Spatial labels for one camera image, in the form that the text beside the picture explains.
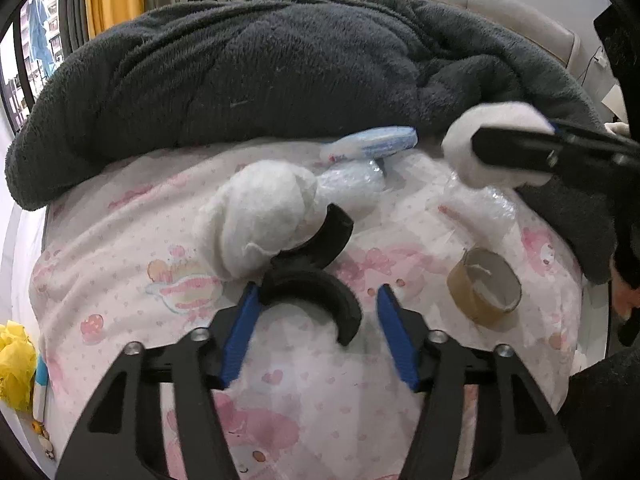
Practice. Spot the grey curtain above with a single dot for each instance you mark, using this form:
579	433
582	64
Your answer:
74	5

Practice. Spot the dark grey fleece blanket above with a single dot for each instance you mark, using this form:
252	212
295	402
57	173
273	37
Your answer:
280	70

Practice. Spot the blue hanging garment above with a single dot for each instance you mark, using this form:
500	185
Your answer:
40	30

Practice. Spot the yellow plastic bag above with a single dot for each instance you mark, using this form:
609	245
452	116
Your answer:
15	365

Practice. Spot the glass balcony door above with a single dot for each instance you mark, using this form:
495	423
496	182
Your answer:
25	60

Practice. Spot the person's right hand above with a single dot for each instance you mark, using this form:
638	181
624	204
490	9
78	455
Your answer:
622	297

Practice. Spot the black curved plastic piece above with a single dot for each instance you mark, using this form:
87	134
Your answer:
320	290

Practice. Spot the white tissue wad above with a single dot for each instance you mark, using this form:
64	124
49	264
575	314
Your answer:
260	210
462	142

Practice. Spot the pink printed bed sheet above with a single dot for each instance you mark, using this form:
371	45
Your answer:
320	400

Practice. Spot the beige padded headboard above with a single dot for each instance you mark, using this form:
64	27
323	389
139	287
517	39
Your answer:
505	5

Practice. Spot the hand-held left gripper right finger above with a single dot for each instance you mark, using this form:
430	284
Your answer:
397	342

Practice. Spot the blue white tissue packet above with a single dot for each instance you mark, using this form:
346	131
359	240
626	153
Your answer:
372	141

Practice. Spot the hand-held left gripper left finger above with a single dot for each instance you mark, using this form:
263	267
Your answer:
240	332

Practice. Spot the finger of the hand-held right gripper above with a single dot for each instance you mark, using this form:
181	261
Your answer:
600	136
515	150

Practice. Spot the blue plush guitar toy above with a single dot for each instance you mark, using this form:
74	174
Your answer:
41	385

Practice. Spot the small beige plush toy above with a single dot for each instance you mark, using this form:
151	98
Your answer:
44	442

